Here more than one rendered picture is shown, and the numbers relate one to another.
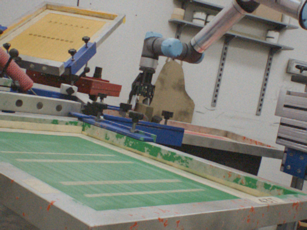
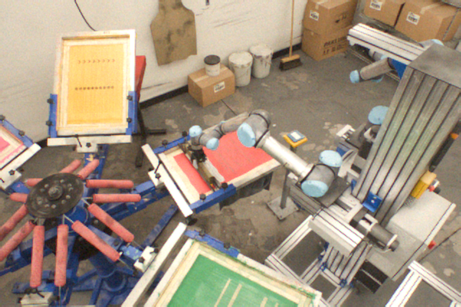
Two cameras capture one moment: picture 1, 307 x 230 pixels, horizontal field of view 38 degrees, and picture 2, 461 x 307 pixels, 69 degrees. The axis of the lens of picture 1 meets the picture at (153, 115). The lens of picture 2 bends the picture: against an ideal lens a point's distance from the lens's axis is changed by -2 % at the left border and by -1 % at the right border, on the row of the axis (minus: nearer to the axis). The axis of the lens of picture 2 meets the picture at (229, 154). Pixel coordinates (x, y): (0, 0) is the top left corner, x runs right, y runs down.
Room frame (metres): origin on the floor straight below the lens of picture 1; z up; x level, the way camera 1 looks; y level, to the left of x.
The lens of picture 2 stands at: (0.37, 0.25, 2.77)
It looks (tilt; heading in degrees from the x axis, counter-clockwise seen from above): 48 degrees down; 345
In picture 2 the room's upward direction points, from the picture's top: 1 degrees counter-clockwise
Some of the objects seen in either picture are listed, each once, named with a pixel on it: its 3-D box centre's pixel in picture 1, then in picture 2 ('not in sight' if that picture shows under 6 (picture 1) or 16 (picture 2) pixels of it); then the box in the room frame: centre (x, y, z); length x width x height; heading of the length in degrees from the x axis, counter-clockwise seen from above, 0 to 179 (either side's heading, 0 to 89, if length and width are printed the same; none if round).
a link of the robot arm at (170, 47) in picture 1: (170, 48); (210, 140); (1.79, -0.02, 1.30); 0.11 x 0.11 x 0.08; 39
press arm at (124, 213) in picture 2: not in sight; (170, 189); (1.82, 0.29, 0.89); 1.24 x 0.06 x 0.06; 106
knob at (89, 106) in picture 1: (91, 111); (190, 218); (1.47, 0.21, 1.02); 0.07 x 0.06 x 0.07; 106
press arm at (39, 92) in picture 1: (52, 97); (149, 186); (1.78, 0.41, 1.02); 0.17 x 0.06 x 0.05; 106
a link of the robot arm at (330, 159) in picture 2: not in sight; (328, 165); (1.33, -0.54, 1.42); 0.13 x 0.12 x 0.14; 129
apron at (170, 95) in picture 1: (167, 98); (172, 17); (3.97, -0.10, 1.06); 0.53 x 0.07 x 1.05; 106
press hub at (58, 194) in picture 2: not in sight; (92, 248); (1.64, 0.89, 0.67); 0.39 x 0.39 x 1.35
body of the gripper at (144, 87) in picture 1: (145, 82); (198, 153); (1.85, 0.06, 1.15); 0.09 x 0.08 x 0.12; 16
